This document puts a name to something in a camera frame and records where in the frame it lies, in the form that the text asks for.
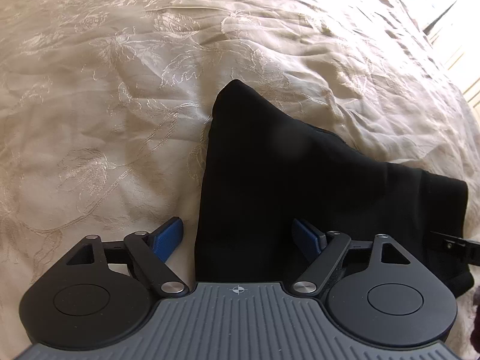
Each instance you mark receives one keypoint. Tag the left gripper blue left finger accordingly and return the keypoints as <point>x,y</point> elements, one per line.
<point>148,253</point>

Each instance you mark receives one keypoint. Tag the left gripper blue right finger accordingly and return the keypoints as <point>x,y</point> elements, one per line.
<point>325,253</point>

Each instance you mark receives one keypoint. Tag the black pants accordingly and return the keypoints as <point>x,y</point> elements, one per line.
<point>266,173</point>

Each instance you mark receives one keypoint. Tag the beige embroidered bedspread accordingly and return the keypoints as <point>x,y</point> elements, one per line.
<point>106,106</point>

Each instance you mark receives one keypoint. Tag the cream white wardrobe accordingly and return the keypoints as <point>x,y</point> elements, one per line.
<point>458,53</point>

